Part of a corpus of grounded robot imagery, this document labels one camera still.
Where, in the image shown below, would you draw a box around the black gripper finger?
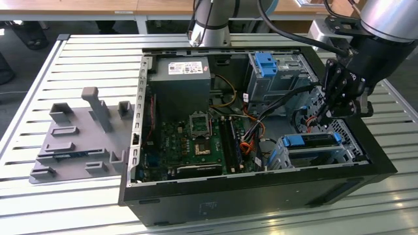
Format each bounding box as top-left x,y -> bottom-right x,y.
357,77 -> 373,117
320,59 -> 359,121

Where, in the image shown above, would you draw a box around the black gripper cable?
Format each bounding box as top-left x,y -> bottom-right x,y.
256,0 -> 355,56

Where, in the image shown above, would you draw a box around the grey parts rack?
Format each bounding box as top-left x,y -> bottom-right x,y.
27,87 -> 136,185

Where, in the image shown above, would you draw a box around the orange red yellow wires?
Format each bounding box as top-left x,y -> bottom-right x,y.
238,114 -> 266,155

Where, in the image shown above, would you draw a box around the black wire white label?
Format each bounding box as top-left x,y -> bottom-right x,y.
250,137 -> 264,172

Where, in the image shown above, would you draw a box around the black sleeved wire bundle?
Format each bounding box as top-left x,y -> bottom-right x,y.
250,83 -> 324,123

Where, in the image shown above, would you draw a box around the red orange disk wire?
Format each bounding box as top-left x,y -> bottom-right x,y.
304,115 -> 319,129

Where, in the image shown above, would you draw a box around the blue plastic drive latch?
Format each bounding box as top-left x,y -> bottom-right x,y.
253,52 -> 277,78

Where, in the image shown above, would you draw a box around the black disk wire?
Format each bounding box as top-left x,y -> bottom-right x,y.
290,107 -> 324,135

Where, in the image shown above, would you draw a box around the CPU socket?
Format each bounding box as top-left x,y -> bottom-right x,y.
194,140 -> 210,155

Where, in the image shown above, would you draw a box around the black graphics card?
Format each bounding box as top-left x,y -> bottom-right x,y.
176,163 -> 222,178

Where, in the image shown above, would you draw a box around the wrist camera on silver bracket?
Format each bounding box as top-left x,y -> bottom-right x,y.
306,15 -> 363,47

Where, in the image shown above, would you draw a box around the yellow black power wires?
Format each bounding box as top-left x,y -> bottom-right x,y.
208,73 -> 237,108

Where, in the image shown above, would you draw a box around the green motherboard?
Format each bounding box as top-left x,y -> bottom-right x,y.
140,111 -> 261,183

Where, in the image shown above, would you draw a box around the metal disk bay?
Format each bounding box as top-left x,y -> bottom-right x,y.
268,132 -> 369,172

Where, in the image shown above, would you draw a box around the wooden desk grey frame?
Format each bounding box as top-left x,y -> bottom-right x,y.
0,0 -> 333,35

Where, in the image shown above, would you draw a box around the grey metal drive cage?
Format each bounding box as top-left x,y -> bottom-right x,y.
244,51 -> 324,117

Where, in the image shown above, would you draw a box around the hard disk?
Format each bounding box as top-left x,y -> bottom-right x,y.
265,131 -> 343,171

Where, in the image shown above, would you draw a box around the black PC case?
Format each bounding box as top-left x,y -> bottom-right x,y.
117,45 -> 397,227

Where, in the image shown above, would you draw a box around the grey power supply unit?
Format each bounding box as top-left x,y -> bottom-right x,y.
148,56 -> 212,123

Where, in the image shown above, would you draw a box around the green RAM stick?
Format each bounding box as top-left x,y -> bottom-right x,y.
53,151 -> 89,160

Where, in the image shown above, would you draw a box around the black RAM slot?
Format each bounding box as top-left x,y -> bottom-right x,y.
216,116 -> 232,173
220,116 -> 236,173
224,116 -> 240,172
228,116 -> 244,171

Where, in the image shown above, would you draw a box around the metal socket cover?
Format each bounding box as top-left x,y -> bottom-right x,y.
188,111 -> 212,138

